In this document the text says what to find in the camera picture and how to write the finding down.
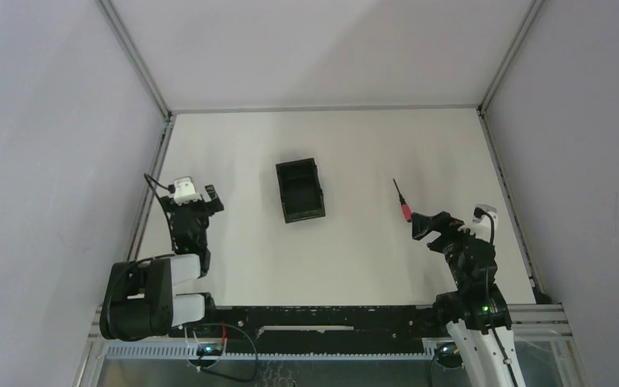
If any red handled screwdriver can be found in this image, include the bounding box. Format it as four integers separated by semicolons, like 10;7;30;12
393;179;412;223

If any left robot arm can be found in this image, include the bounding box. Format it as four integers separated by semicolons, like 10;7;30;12
99;184;224;342

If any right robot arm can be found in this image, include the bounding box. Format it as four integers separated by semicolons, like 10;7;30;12
410;205;526;386

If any black plastic bin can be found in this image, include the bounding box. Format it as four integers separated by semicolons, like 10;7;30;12
276;158;326;223

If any small electronics board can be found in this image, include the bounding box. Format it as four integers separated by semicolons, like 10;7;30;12
196;343;224;357

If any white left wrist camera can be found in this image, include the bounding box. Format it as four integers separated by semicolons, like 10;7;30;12
172;177;202;206

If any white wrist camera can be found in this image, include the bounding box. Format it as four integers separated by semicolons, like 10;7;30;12
459;204;498;243
172;177;202;206

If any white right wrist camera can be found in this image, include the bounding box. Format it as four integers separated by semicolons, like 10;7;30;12
459;204;498;243

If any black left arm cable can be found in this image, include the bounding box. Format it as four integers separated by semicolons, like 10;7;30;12
143;173;177;252

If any black mounting rail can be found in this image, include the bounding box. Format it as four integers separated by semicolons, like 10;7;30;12
169;306;448;355

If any black cable loop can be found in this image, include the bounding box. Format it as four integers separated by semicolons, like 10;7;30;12
184;322;260;384

